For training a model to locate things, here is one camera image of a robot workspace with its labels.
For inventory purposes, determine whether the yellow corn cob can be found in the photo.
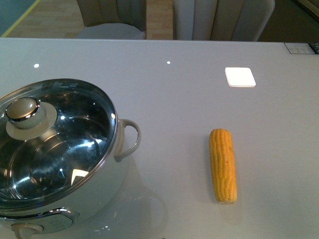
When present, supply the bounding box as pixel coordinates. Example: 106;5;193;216
209;128;237;204

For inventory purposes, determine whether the glass pot lid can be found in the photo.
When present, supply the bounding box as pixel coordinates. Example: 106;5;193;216
0;79;118;211

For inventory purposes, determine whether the white electric cooking pot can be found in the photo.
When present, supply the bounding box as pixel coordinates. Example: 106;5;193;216
0;78;142;239

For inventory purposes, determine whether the right beige dining chair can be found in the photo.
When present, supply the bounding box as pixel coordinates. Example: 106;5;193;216
172;0;275;41

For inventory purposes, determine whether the beige dining chair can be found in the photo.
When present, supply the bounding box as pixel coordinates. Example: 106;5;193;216
76;0;147;40
172;0;275;41

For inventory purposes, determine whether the left beige dining chair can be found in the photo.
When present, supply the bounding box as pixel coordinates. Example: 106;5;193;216
76;0;147;40

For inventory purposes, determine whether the black white table label sticker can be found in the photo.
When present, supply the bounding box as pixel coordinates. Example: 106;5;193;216
285;42;319;54

